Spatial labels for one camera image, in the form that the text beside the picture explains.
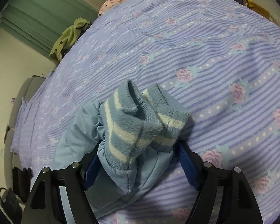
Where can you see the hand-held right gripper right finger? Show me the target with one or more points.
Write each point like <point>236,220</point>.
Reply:
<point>187,165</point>

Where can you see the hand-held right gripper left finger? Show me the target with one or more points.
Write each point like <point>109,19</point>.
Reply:
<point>91,170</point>

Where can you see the dark cloth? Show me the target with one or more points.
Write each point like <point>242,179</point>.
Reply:
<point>22,182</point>

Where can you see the black bag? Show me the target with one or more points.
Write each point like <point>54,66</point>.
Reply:
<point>10,201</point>

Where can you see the purple floral striped bed sheet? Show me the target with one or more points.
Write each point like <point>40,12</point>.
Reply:
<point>177,63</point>

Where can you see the olive green garment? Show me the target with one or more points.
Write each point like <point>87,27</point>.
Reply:
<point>68,37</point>

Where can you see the green curtain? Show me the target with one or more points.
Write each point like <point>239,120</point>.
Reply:
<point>44,11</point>

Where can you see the pink patterned garment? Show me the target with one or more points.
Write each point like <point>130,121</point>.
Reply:
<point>109,3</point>

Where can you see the grey bed frame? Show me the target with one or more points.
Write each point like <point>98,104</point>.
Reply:
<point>18,121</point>

